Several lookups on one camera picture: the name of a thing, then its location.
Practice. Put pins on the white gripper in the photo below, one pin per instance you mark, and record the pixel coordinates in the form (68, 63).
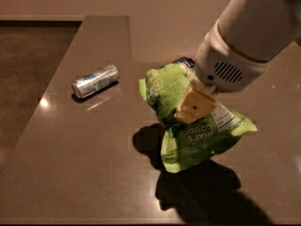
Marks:
(226, 63)

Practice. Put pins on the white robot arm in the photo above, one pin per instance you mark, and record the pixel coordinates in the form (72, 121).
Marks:
(237, 50)

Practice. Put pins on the dark blue snack packet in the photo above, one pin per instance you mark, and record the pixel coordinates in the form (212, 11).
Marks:
(185, 62)

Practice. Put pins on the silver drink can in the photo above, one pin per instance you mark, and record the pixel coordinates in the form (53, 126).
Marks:
(96, 81)

